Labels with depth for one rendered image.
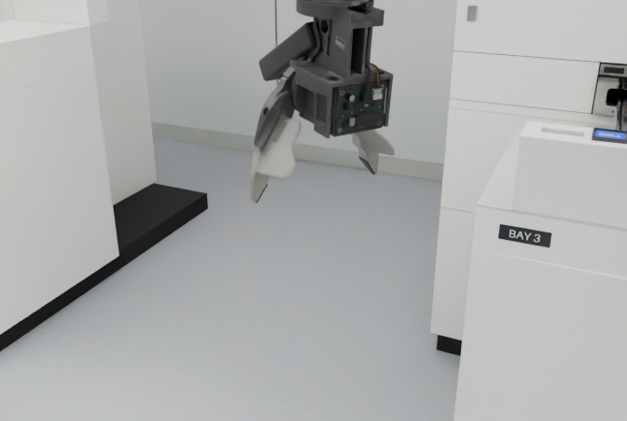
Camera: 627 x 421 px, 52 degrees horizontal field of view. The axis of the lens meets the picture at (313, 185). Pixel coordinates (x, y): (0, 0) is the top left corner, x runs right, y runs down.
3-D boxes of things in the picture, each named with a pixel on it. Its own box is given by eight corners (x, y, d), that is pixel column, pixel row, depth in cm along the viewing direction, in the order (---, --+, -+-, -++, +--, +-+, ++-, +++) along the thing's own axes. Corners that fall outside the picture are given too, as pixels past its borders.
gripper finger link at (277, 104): (249, 143, 61) (299, 64, 61) (243, 138, 63) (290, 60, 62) (284, 162, 65) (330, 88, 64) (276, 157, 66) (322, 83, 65)
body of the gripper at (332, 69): (323, 146, 58) (330, 10, 53) (276, 117, 65) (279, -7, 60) (390, 133, 62) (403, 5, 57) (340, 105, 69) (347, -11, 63)
